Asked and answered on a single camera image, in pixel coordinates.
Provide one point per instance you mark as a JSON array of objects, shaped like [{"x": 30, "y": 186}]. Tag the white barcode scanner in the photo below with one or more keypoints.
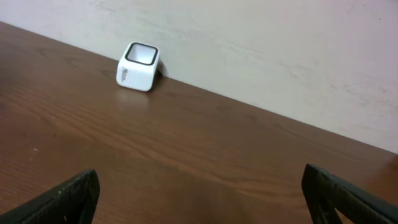
[{"x": 137, "y": 67}]

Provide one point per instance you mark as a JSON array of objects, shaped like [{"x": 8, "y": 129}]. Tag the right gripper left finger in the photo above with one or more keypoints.
[{"x": 72, "y": 201}]

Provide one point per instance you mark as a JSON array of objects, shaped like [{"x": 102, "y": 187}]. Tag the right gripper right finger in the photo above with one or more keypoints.
[{"x": 327, "y": 195}]

